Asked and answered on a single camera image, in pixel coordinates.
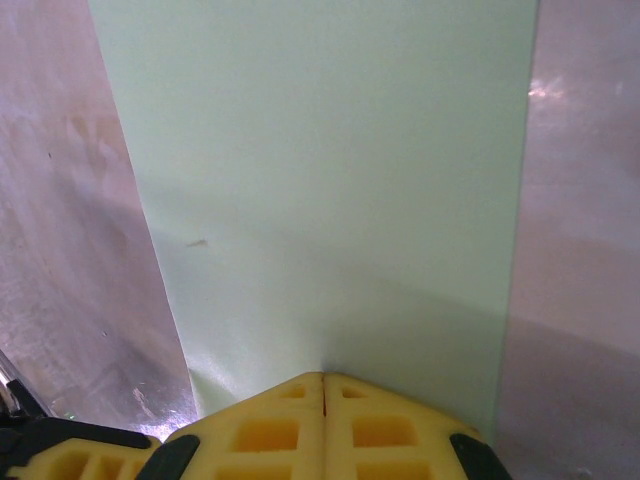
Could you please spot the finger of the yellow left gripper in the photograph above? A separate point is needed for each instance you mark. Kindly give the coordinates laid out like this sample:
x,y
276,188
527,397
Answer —
x,y
75,462

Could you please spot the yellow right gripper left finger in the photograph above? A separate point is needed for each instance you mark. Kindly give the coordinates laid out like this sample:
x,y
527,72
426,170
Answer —
x,y
265,435

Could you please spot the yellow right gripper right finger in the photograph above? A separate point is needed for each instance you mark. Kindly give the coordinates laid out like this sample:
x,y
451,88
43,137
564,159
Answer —
x,y
385,435

